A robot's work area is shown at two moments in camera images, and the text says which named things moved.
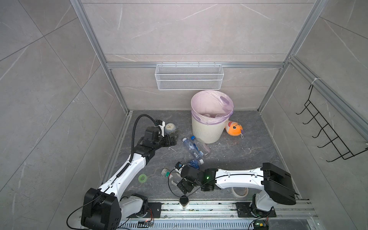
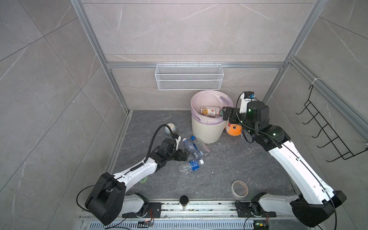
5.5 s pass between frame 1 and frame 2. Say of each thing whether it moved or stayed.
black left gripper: moved
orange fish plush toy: stayed
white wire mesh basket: stayed
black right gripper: moved
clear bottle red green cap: moved
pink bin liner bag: stayed
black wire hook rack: stayed
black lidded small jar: stayed
